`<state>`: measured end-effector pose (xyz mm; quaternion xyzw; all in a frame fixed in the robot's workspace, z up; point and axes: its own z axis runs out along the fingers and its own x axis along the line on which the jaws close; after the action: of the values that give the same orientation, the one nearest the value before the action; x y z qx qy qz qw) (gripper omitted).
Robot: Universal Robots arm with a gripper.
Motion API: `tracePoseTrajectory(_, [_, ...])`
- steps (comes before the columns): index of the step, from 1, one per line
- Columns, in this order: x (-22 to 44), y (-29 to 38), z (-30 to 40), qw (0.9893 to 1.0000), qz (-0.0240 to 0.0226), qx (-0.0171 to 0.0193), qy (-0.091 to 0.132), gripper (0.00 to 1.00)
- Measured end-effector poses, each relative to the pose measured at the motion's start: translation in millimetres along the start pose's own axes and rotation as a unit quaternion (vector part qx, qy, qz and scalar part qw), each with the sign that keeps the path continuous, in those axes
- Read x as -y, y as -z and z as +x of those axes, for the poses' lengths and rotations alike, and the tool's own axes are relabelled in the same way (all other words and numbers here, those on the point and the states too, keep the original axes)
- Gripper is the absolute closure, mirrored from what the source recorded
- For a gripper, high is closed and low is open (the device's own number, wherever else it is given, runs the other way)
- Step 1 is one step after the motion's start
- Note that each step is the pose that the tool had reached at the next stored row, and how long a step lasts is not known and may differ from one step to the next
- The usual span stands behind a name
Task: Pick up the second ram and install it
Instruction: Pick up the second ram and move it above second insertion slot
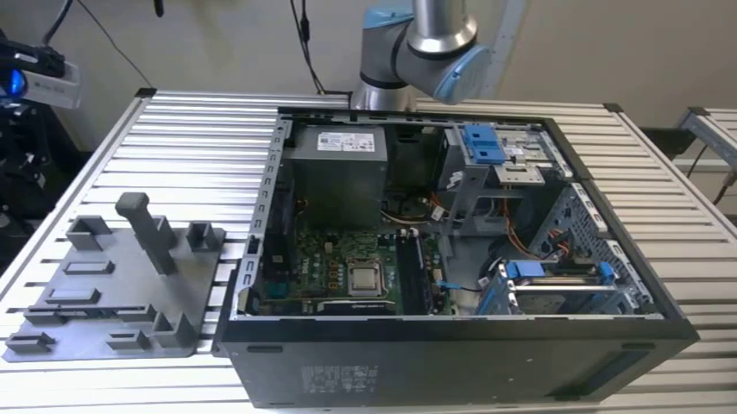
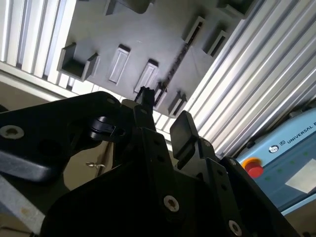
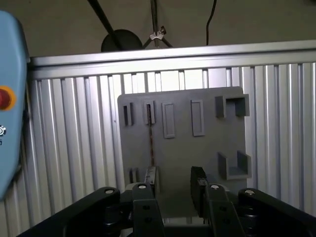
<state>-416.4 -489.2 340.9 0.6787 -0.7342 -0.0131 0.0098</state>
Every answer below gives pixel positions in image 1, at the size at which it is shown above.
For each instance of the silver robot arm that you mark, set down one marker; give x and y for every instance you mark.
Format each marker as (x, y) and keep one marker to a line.
(438, 47)

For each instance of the black RAM slot bank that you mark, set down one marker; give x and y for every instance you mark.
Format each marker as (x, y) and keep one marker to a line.
(416, 297)

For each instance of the black hanging rod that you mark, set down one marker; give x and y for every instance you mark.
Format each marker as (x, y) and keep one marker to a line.
(157, 8)

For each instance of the grey parts rack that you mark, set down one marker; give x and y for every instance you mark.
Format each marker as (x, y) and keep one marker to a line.
(144, 302)

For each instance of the grey power supply unit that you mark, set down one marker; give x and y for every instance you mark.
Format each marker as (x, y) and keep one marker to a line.
(334, 190)

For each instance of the green motherboard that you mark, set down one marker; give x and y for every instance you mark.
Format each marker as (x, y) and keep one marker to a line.
(322, 267)

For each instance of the silver CPU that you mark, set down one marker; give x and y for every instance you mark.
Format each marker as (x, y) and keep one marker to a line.
(366, 281)

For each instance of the black graphics card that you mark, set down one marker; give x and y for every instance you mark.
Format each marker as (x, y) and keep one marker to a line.
(356, 307)

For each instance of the grey metal drive cage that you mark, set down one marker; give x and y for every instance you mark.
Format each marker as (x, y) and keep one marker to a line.
(478, 181)

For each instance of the blue drive carrier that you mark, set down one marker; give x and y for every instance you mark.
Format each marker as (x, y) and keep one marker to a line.
(483, 144)

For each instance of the black PC case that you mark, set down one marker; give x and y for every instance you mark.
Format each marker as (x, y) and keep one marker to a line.
(403, 366)

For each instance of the blue disk carrier with disk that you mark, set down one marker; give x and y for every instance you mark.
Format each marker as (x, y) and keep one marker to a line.
(526, 271)

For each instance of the perforated grey metal cage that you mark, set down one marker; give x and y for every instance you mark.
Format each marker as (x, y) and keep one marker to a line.
(581, 215)

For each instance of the black box behind table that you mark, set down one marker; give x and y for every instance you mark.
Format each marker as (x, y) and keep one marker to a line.
(667, 140)

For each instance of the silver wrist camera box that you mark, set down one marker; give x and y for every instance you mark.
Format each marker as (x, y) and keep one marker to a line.
(55, 90)

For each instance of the aluminium frame table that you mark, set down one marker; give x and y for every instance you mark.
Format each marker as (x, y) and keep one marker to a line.
(714, 125)

